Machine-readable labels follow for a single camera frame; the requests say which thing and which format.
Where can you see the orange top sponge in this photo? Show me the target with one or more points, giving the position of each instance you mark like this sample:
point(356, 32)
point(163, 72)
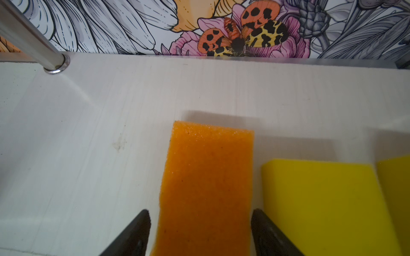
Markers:
point(206, 192)

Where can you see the yellow sponge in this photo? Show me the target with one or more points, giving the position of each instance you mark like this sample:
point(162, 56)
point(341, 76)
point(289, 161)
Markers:
point(329, 208)
point(394, 178)

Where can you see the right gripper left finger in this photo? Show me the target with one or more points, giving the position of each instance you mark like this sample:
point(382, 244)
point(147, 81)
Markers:
point(133, 240)

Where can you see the white two-tier shelf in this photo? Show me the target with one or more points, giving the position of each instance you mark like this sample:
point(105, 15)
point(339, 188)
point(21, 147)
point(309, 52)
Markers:
point(83, 151)

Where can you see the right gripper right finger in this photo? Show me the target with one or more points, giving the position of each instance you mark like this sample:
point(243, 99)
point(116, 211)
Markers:
point(269, 240)

